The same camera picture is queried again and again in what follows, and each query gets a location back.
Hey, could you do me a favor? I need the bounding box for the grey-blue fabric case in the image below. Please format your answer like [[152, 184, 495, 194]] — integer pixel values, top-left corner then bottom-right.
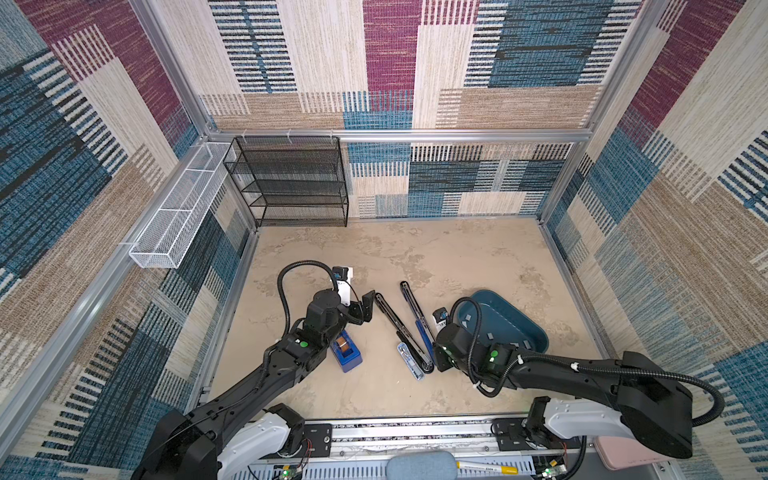
[[385, 451, 458, 480]]

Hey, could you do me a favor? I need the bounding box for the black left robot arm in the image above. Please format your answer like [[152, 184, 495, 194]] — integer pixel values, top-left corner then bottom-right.
[[132, 260, 375, 479]]

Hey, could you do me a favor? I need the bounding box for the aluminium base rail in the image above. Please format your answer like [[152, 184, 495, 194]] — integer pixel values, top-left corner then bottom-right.
[[228, 413, 594, 479]]

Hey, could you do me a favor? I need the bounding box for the blue tape dispenser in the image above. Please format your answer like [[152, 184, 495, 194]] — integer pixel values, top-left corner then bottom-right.
[[331, 330, 363, 373]]

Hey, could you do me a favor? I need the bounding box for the blue and black stapler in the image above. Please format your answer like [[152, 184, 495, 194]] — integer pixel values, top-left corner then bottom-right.
[[400, 280, 435, 365]]

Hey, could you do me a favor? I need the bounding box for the teal plastic tray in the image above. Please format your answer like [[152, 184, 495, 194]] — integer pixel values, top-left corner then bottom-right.
[[471, 289, 549, 353]]

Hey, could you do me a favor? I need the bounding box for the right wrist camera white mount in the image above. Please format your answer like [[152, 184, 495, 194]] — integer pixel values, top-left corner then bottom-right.
[[432, 307, 450, 331]]

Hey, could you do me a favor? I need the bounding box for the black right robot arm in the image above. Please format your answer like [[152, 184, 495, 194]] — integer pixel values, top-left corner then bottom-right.
[[433, 291, 725, 459]]

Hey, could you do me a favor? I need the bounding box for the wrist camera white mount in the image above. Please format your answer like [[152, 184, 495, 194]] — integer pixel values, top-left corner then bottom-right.
[[332, 266, 353, 306], [432, 307, 450, 331]]

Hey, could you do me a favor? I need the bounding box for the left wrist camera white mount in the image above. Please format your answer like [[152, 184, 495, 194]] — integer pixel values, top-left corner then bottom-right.
[[332, 266, 353, 306]]

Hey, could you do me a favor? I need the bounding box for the white wire mesh basket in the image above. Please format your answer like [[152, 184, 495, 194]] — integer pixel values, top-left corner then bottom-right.
[[129, 142, 229, 269]]

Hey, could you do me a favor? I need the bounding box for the yellow white marker pen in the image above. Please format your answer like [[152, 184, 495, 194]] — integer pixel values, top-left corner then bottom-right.
[[456, 461, 519, 475]]

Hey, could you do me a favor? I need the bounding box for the black wire mesh shelf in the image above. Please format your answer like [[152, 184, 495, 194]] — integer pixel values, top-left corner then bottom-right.
[[223, 136, 349, 227]]

